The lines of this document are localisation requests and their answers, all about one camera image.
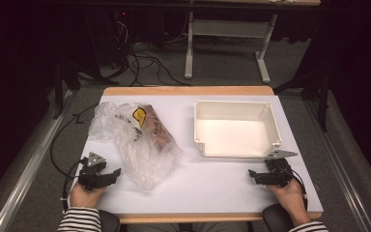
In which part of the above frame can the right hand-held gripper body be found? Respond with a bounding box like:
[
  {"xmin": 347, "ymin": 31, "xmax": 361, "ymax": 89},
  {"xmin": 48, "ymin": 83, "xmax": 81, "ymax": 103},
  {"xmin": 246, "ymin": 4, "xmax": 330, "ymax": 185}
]
[{"xmin": 265, "ymin": 149, "xmax": 299, "ymax": 188}]

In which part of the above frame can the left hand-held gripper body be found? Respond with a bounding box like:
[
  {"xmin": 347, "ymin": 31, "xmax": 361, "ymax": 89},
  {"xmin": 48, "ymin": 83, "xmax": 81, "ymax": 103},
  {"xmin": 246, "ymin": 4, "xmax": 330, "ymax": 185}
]
[{"xmin": 78, "ymin": 152, "xmax": 106, "ymax": 189}]

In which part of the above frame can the clear plastic bag yellow print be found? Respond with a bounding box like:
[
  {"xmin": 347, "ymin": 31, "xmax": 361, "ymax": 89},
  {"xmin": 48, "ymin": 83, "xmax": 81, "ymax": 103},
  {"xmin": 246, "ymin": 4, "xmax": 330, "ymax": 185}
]
[{"xmin": 88, "ymin": 101, "xmax": 184, "ymax": 191}]

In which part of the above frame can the white plastic bin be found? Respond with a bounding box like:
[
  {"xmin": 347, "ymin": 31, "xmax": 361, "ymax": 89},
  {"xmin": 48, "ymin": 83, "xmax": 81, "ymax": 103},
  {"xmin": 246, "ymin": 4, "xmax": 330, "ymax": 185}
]
[{"xmin": 193, "ymin": 100, "xmax": 283, "ymax": 159}]

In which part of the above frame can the brown box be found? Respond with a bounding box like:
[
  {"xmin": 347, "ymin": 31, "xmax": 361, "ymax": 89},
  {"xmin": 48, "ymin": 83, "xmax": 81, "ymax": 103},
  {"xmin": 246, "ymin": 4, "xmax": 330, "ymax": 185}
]
[{"xmin": 138, "ymin": 104, "xmax": 179, "ymax": 157}]

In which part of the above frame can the person's left hand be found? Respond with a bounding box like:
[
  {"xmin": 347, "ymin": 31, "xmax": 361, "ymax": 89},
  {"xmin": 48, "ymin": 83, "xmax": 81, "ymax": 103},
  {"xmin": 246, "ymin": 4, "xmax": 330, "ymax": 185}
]
[{"xmin": 69, "ymin": 183, "xmax": 105, "ymax": 209}]

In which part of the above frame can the black chair armrest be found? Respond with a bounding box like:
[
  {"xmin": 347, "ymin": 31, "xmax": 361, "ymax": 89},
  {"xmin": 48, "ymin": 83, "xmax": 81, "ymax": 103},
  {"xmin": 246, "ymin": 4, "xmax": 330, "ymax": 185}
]
[
  {"xmin": 98, "ymin": 209, "xmax": 122, "ymax": 232},
  {"xmin": 261, "ymin": 202, "xmax": 295, "ymax": 232}
]

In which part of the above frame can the white table board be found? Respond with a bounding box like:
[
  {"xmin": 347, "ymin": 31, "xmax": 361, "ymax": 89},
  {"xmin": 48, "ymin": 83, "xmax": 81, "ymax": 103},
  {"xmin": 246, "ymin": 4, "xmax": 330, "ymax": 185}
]
[{"xmin": 67, "ymin": 94, "xmax": 324, "ymax": 216}]

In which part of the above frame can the black stand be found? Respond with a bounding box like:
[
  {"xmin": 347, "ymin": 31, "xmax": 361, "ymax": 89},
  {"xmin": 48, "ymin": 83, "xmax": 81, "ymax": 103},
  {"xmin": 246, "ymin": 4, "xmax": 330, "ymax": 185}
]
[
  {"xmin": 51, "ymin": 59, "xmax": 82, "ymax": 120},
  {"xmin": 272, "ymin": 69, "xmax": 332, "ymax": 133}
]

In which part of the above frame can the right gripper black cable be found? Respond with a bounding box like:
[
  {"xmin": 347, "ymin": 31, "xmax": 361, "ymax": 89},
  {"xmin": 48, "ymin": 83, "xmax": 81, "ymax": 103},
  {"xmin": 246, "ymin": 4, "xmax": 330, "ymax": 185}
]
[{"xmin": 288, "ymin": 167, "xmax": 309, "ymax": 207}]

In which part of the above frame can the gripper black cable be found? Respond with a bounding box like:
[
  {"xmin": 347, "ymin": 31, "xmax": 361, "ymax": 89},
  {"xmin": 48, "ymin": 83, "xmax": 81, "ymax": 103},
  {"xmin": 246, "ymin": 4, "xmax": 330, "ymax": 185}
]
[
  {"xmin": 60, "ymin": 157, "xmax": 89, "ymax": 212},
  {"xmin": 288, "ymin": 167, "xmax": 309, "ymax": 207}
]

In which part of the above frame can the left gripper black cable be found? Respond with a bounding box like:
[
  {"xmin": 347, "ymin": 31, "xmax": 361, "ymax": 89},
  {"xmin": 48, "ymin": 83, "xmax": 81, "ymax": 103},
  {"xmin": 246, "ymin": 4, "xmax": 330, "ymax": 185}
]
[{"xmin": 60, "ymin": 157, "xmax": 89, "ymax": 212}]

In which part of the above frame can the thin black floor cable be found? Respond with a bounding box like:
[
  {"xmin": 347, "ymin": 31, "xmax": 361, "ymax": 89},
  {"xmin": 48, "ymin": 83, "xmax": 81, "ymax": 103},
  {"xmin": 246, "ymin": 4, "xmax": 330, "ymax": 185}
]
[{"xmin": 49, "ymin": 102, "xmax": 100, "ymax": 179}]

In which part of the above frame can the metal floor rail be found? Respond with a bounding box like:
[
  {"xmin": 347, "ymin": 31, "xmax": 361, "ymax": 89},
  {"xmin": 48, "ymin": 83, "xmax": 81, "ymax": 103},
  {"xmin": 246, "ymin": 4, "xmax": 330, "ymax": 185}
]
[
  {"xmin": 302, "ymin": 100, "xmax": 371, "ymax": 232},
  {"xmin": 0, "ymin": 90, "xmax": 75, "ymax": 232}
]

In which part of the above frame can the tangle of black floor cables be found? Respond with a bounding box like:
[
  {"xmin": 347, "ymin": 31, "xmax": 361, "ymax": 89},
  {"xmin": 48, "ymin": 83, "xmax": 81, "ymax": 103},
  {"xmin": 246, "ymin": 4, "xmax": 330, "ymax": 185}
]
[{"xmin": 110, "ymin": 18, "xmax": 192, "ymax": 87}]

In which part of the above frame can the white desk frame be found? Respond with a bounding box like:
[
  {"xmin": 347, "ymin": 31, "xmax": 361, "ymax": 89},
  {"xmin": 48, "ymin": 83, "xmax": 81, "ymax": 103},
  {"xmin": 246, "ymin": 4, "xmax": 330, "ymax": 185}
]
[{"xmin": 184, "ymin": 12, "xmax": 278, "ymax": 85}]

